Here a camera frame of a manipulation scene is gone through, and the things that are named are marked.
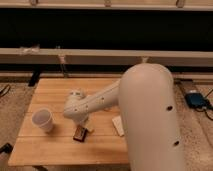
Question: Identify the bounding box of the white wall rail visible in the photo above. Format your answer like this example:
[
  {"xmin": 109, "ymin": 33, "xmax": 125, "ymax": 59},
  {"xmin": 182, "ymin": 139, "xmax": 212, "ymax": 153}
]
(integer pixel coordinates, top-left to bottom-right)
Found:
[{"xmin": 0, "ymin": 48, "xmax": 213, "ymax": 67}]

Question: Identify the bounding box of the blue electronic box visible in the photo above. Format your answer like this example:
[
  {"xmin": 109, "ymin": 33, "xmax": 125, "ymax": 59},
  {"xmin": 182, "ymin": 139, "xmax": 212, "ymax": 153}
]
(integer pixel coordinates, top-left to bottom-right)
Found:
[{"xmin": 185, "ymin": 93, "xmax": 208, "ymax": 108}]

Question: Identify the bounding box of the brown rectangular eraser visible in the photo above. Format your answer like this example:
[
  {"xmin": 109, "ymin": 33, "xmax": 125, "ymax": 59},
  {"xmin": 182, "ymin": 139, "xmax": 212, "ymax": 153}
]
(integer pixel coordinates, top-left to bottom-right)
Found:
[{"xmin": 73, "ymin": 125, "xmax": 88, "ymax": 142}]

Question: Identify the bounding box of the black table leg bracket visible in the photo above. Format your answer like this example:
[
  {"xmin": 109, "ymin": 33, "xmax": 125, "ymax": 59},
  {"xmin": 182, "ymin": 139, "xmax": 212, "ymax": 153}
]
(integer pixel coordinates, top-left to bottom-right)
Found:
[{"xmin": 28, "ymin": 70, "xmax": 41, "ymax": 87}]

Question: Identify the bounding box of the black cable left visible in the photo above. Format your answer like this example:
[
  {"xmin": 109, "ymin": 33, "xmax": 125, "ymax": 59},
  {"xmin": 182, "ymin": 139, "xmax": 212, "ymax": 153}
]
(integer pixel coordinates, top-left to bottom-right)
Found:
[{"xmin": 0, "ymin": 83, "xmax": 12, "ymax": 99}]

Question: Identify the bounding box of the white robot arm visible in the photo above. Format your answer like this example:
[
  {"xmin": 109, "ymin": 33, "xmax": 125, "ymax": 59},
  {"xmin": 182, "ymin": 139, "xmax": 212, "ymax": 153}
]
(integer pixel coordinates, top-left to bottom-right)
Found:
[{"xmin": 63, "ymin": 63, "xmax": 186, "ymax": 171}]

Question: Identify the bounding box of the white soap bar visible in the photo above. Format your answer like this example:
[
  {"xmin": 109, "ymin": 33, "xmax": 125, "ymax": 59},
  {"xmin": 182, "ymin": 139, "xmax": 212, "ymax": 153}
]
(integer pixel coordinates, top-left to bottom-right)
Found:
[{"xmin": 112, "ymin": 116, "xmax": 124, "ymax": 137}]

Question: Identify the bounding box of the black cables right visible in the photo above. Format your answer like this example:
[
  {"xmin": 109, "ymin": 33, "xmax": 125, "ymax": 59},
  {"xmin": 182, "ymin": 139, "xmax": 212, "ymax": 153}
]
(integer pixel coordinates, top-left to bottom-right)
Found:
[{"xmin": 194, "ymin": 88, "xmax": 213, "ymax": 122}]

